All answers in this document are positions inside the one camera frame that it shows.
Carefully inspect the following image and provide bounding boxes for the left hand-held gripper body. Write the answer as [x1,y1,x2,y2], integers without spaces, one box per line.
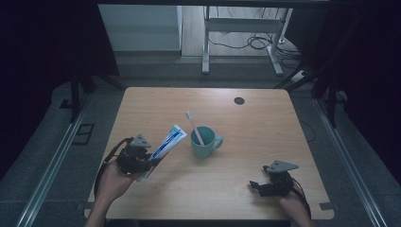
[115,133,156,175]

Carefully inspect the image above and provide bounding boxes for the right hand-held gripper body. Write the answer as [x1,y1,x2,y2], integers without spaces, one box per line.
[257,160,301,199]

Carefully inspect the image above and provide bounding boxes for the blue white toothpaste tube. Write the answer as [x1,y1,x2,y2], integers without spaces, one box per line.
[137,123,188,183]

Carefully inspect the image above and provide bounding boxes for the pink toothbrush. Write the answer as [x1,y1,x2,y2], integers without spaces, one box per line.
[185,110,205,147]

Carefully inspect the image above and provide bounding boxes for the green cup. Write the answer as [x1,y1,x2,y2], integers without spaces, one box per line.
[189,125,225,159]

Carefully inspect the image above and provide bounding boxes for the person's right hand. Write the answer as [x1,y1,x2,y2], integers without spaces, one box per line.
[277,189,309,218]

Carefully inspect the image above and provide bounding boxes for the person's left hand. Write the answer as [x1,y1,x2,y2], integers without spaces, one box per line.
[95,160,144,203]

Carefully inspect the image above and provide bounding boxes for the black metal stand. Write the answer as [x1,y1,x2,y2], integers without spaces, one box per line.
[69,67,127,123]
[273,60,340,129]

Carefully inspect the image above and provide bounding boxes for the dark curtain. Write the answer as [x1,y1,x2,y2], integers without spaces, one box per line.
[285,0,401,185]
[0,0,120,181]

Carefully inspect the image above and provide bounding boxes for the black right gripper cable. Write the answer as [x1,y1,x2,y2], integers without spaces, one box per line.
[290,177,313,220]

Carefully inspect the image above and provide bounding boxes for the metal floor rail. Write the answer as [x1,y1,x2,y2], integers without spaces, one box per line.
[14,94,93,227]
[314,97,380,227]

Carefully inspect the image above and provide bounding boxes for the black floor cables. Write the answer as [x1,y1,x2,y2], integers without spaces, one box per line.
[208,7,302,61]

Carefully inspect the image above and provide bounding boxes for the white desk frame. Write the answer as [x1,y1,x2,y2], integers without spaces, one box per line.
[201,5,294,78]

